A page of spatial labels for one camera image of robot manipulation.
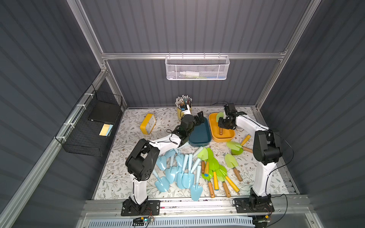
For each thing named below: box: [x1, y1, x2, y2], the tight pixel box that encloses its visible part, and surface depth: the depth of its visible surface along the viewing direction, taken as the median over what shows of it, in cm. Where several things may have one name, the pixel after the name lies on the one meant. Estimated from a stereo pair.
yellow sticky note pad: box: [98, 123, 114, 137], surface depth 77 cm
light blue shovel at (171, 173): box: [165, 155, 177, 184], surface depth 86 cm
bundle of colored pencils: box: [174, 94, 193, 111], surface depth 104 cm
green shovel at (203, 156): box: [197, 147, 209, 175], surface depth 93 cm
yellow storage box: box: [208, 112, 236, 143], surface depth 101 cm
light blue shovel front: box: [190, 165, 203, 202], surface depth 82 cm
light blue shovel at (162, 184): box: [152, 168, 170, 193], surface depth 84 cm
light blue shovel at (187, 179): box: [181, 153, 195, 190], surface depth 84 cm
